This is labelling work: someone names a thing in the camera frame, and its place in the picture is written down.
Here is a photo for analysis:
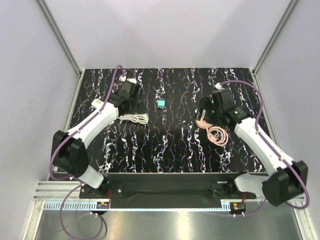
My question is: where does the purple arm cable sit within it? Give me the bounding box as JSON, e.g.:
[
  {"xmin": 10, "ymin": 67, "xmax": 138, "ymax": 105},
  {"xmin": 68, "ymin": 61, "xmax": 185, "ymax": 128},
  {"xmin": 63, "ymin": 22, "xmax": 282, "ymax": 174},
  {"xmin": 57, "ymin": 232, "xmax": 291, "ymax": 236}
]
[
  {"xmin": 48, "ymin": 64, "xmax": 126, "ymax": 181},
  {"xmin": 217, "ymin": 80, "xmax": 311, "ymax": 209}
]

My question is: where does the aluminium frame post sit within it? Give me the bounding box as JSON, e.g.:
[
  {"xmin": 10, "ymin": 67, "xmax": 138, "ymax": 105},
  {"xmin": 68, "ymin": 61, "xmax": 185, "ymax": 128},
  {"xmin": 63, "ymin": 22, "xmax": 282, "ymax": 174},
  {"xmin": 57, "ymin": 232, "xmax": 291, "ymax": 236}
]
[
  {"xmin": 252, "ymin": 0, "xmax": 300, "ymax": 75},
  {"xmin": 35, "ymin": 0, "xmax": 82, "ymax": 77}
]

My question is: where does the slotted cable duct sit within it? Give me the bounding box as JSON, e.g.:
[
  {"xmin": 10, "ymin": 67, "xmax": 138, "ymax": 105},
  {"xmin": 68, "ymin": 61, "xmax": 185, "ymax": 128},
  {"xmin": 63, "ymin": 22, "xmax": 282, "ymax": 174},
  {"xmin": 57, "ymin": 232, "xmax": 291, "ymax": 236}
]
[{"xmin": 44, "ymin": 200, "xmax": 110, "ymax": 211}]

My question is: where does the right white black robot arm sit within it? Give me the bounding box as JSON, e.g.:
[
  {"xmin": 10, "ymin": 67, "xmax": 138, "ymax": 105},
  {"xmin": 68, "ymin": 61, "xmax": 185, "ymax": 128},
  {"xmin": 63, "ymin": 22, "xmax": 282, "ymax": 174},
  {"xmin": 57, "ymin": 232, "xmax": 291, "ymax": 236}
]
[{"xmin": 195, "ymin": 89, "xmax": 308, "ymax": 207}]

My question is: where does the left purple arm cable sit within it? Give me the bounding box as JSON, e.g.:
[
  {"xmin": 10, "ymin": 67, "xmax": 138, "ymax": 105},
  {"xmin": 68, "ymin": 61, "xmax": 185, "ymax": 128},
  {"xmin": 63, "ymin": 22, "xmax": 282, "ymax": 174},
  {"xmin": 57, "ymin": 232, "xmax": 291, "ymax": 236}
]
[{"xmin": 48, "ymin": 64, "xmax": 126, "ymax": 181}]

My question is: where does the left aluminium frame post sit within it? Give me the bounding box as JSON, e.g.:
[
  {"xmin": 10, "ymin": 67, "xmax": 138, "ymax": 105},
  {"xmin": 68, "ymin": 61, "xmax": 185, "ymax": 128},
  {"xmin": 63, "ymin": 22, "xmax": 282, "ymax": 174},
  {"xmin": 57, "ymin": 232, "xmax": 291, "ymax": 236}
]
[{"xmin": 35, "ymin": 0, "xmax": 82, "ymax": 77}]

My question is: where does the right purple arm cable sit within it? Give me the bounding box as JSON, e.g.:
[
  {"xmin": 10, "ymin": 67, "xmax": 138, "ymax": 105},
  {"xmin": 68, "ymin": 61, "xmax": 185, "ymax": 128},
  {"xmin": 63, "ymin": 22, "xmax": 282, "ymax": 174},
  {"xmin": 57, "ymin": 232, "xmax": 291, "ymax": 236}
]
[{"xmin": 217, "ymin": 80, "xmax": 311, "ymax": 209}]

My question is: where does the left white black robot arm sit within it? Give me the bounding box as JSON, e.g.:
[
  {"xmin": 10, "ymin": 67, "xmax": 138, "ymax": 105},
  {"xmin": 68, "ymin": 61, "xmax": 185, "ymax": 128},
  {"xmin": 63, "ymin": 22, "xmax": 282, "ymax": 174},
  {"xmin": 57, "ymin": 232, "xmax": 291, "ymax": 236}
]
[{"xmin": 50, "ymin": 78, "xmax": 141, "ymax": 198}]

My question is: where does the right aluminium frame post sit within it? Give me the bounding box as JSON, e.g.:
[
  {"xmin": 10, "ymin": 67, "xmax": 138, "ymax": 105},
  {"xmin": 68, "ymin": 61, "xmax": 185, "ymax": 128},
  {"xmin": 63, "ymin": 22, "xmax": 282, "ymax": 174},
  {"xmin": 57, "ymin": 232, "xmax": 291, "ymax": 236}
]
[{"xmin": 252, "ymin": 0, "xmax": 300, "ymax": 75}]

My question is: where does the black marbled table mat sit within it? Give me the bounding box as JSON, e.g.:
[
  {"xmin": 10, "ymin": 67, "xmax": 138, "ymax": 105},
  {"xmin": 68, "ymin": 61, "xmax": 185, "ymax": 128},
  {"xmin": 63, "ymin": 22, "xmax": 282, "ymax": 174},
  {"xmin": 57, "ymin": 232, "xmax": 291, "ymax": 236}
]
[{"xmin": 87, "ymin": 68, "xmax": 265, "ymax": 173}]

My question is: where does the blue plug adapter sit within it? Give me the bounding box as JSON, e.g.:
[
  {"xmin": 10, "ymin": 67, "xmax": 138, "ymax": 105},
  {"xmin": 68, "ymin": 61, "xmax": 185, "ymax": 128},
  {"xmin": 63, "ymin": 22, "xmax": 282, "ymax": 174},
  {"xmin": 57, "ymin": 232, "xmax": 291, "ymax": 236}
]
[{"xmin": 157, "ymin": 99, "xmax": 166, "ymax": 110}]

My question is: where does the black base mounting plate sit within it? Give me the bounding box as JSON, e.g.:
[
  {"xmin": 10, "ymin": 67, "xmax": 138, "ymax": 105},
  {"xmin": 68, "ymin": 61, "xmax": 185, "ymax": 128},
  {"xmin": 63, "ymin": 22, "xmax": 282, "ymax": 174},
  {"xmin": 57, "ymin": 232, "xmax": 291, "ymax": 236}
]
[{"xmin": 79, "ymin": 173, "xmax": 256, "ymax": 210}]

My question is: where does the pink round power socket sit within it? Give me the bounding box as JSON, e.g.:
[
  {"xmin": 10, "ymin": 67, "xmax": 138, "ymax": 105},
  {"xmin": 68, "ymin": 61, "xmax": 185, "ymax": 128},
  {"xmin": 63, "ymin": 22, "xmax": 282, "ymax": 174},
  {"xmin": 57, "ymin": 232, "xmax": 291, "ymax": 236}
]
[{"xmin": 195, "ymin": 119, "xmax": 213, "ymax": 130}]

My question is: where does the pink coiled socket cable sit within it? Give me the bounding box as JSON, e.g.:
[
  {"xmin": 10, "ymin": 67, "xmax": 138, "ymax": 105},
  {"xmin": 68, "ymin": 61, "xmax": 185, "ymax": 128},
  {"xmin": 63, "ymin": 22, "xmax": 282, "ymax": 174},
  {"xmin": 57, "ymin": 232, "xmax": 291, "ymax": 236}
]
[{"xmin": 204, "ymin": 124, "xmax": 229, "ymax": 146}]

